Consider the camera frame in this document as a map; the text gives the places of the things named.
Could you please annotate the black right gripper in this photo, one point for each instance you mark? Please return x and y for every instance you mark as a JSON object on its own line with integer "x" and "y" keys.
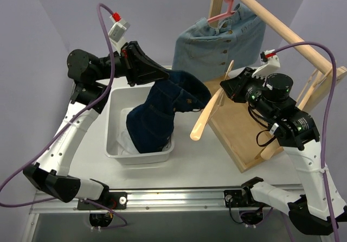
{"x": 236, "y": 86}

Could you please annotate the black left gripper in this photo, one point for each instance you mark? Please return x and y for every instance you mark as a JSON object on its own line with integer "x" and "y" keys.
{"x": 129, "y": 63}

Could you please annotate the wooden hanger of dark skirt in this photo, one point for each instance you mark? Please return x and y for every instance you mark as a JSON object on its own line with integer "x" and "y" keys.
{"x": 214, "y": 103}

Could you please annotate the light blue denim skirt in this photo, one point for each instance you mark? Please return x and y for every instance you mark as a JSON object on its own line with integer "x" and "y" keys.
{"x": 206, "y": 52}

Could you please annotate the dark blue denim skirt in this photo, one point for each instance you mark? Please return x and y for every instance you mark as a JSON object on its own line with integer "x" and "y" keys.
{"x": 151, "y": 124}

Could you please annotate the white skirt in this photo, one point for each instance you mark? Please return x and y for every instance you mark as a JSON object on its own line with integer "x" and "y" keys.
{"x": 127, "y": 144}

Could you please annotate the wooden hanger of white skirt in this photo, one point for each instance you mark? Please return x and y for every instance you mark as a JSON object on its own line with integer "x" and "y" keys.
{"x": 312, "y": 93}

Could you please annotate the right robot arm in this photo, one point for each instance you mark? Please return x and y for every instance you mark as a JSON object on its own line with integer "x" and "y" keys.
{"x": 295, "y": 131}

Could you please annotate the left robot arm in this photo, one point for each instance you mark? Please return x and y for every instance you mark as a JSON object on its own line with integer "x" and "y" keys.
{"x": 50, "y": 172}

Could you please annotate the pink plastic hanger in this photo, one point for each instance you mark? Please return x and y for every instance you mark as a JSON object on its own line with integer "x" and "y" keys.
{"x": 219, "y": 9}

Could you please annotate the wooden clothes rack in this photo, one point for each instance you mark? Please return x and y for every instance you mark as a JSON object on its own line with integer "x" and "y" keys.
{"x": 231, "y": 123}

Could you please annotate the white plastic basket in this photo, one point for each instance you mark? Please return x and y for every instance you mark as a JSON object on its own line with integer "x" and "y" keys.
{"x": 121, "y": 101}

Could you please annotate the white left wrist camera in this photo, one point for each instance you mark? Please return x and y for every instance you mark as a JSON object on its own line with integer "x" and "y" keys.
{"x": 117, "y": 31}

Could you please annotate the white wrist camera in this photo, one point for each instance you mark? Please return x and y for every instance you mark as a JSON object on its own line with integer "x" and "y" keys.
{"x": 117, "y": 31}
{"x": 270, "y": 64}

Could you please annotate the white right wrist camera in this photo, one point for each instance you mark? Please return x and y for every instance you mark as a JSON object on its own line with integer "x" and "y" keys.
{"x": 270, "y": 64}

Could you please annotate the aluminium mounting rail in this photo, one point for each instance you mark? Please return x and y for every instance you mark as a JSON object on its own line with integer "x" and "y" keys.
{"x": 150, "y": 200}

